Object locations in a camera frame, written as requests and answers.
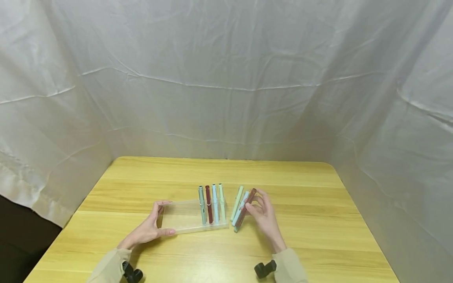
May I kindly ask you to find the person's right hand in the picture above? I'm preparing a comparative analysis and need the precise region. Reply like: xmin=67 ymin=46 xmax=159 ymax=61
xmin=245 ymin=189 xmax=287 ymax=253

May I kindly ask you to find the person's left hand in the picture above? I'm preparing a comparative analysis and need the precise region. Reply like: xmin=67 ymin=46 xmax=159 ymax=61
xmin=118 ymin=200 xmax=177 ymax=251

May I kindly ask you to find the dark red pen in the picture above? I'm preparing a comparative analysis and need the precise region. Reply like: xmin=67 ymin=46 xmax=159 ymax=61
xmin=234 ymin=188 xmax=258 ymax=233
xmin=205 ymin=185 xmax=214 ymax=225

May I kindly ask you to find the clear plastic pen tray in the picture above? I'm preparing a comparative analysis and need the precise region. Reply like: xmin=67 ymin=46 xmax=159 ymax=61
xmin=160 ymin=198 xmax=230 ymax=235

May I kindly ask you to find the person's right forearm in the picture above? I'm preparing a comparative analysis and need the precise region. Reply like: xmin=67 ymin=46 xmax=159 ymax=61
xmin=271 ymin=247 xmax=309 ymax=283

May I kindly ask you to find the person's left forearm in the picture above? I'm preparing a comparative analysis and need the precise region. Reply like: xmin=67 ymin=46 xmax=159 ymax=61
xmin=87 ymin=248 xmax=133 ymax=283

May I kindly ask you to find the light blue pen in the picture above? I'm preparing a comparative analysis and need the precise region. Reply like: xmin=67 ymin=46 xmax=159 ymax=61
xmin=232 ymin=191 xmax=250 ymax=227
xmin=211 ymin=184 xmax=220 ymax=224

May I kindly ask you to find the light green pen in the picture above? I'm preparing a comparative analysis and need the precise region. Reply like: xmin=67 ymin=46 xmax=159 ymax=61
xmin=230 ymin=186 xmax=245 ymax=222
xmin=218 ymin=183 xmax=227 ymax=222

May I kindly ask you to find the grey green pen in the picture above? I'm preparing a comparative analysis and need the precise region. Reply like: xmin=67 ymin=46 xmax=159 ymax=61
xmin=198 ymin=186 xmax=207 ymax=226

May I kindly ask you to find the black wrist band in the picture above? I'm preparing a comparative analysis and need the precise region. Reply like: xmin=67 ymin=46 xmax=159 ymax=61
xmin=254 ymin=259 xmax=278 ymax=279
xmin=122 ymin=260 xmax=144 ymax=283

